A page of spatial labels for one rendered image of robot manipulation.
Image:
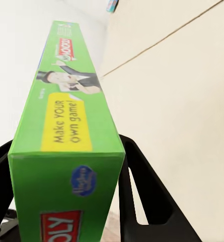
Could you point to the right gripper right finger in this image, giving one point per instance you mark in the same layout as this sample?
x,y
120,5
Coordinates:
x,y
166,221

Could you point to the board game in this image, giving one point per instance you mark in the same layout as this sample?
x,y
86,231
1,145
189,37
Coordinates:
x,y
66,156
111,6

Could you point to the bed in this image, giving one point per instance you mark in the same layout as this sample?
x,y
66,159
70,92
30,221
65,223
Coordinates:
x,y
162,74

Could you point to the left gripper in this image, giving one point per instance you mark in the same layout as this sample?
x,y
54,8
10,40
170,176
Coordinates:
x,y
9,231

